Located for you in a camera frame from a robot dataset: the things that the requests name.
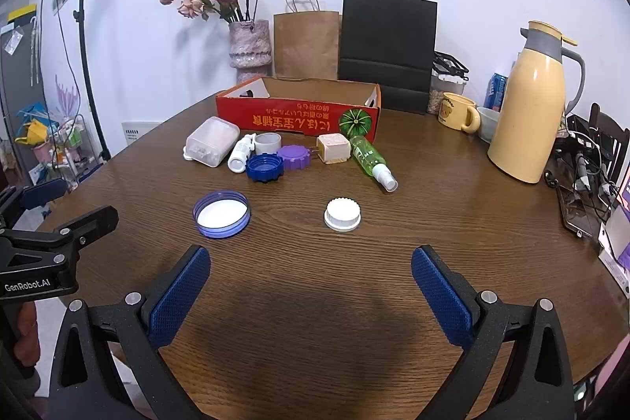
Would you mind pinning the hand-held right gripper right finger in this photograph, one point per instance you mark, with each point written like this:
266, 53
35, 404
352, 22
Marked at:
440, 297

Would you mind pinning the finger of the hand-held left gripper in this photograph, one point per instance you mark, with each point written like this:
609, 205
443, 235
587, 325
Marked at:
88, 223
44, 192

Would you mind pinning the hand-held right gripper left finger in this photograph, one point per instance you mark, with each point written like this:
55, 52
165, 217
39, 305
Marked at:
179, 297

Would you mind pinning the purple-rimmed white lid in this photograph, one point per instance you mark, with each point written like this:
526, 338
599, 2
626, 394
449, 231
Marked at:
221, 214

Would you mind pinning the white ribbed bottle cap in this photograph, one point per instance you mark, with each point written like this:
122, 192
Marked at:
343, 213

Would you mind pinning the blue notched bottle cap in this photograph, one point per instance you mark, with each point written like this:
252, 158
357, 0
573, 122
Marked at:
256, 172

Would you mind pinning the translucent plastic container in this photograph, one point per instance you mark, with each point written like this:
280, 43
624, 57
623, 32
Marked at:
211, 139

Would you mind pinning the small white spray bottle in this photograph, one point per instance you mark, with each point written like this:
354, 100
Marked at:
237, 157

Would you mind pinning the green spray bottle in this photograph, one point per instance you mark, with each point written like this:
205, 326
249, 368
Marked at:
366, 157

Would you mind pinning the clear tape roll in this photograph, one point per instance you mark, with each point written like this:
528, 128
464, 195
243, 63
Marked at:
268, 142

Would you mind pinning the purple notched bottle cap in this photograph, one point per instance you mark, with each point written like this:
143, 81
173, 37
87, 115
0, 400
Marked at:
294, 155

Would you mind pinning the beige power adapter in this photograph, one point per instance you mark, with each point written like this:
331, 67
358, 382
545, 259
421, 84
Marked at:
332, 148

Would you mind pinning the red cardboard box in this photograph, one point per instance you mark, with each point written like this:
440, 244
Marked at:
295, 117

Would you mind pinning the person's left hand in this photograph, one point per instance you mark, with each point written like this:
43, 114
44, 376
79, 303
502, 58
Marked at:
28, 326

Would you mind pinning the metal storage trolley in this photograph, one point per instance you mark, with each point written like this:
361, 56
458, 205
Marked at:
64, 139

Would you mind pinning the black phone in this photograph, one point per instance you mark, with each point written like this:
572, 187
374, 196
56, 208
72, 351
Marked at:
578, 213

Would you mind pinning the pale grey cup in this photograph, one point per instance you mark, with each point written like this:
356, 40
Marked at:
487, 125

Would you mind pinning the yellow label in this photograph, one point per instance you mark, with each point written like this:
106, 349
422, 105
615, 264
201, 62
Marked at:
22, 12

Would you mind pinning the white purple box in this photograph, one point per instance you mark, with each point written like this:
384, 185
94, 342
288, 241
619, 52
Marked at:
615, 243

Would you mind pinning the yellow bear mug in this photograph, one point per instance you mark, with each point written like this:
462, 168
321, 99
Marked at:
453, 110

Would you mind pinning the clear jar with black clips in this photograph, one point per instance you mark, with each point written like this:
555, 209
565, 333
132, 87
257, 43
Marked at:
440, 88

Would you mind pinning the yellow thermos jug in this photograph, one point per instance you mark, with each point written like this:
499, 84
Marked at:
526, 105

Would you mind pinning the blue drink can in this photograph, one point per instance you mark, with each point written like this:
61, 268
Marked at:
494, 93

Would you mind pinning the pink mottled vase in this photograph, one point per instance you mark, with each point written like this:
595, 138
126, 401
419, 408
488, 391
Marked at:
248, 46

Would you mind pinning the dark wooden chair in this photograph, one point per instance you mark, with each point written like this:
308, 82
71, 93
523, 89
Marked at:
608, 125

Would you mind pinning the black paper bag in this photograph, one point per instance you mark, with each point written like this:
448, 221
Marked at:
389, 36

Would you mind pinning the brown paper bag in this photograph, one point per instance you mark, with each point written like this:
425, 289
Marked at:
305, 46

